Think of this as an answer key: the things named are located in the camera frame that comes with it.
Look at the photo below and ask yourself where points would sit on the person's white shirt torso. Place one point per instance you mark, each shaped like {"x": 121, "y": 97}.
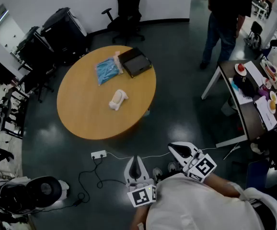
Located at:
{"x": 200, "y": 207}

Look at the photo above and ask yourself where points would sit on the plate with yellow food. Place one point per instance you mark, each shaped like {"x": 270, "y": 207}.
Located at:
{"x": 271, "y": 105}

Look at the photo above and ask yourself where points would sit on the white plate with red apple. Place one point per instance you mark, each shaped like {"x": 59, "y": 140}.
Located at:
{"x": 240, "y": 68}

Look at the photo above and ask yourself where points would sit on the person's left forearm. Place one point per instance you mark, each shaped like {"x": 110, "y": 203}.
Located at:
{"x": 138, "y": 215}

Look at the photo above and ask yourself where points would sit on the white perforated basket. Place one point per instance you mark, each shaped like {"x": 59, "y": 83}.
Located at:
{"x": 276, "y": 56}

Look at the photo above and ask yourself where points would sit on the black equipment cart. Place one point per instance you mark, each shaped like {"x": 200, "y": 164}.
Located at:
{"x": 34, "y": 45}

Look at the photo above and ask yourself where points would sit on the dark desk with white frame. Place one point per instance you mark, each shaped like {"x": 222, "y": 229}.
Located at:
{"x": 248, "y": 118}

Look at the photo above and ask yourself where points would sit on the blue packet in clear plastic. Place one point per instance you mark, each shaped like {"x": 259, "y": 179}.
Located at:
{"x": 107, "y": 69}

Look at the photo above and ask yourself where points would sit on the black office chair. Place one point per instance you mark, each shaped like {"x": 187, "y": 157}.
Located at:
{"x": 126, "y": 15}

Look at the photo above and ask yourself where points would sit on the white and black round robot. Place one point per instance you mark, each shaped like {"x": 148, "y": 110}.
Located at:
{"x": 40, "y": 193}

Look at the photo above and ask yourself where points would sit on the pale yellow bar of soap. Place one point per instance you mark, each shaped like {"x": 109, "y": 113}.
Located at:
{"x": 117, "y": 96}

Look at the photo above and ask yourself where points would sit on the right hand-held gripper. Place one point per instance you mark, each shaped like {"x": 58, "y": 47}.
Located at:
{"x": 202, "y": 166}

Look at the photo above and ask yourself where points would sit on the black bag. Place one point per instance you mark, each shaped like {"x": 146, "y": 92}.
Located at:
{"x": 245, "y": 84}

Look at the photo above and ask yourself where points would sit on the blue chair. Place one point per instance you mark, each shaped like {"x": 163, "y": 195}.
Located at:
{"x": 258, "y": 176}

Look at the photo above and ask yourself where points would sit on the person's grey shoe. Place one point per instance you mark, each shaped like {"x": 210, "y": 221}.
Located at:
{"x": 172, "y": 167}
{"x": 157, "y": 175}

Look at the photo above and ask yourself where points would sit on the white power strip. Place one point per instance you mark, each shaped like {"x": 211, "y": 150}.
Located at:
{"x": 99, "y": 154}

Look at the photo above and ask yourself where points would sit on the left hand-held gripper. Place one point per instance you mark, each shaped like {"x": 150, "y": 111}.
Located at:
{"x": 142, "y": 195}

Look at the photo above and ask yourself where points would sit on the black rectangular tray box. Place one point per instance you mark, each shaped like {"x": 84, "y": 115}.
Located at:
{"x": 135, "y": 62}

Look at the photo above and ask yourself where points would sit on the person's right forearm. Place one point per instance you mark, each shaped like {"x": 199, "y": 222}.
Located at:
{"x": 221, "y": 184}

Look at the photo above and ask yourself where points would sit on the small black chair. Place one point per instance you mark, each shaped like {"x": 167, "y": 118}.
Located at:
{"x": 256, "y": 31}

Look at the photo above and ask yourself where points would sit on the large black printer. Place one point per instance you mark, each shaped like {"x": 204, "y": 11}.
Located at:
{"x": 64, "y": 32}

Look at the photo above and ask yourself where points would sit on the white paper sheet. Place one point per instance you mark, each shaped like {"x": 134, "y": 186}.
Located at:
{"x": 254, "y": 73}

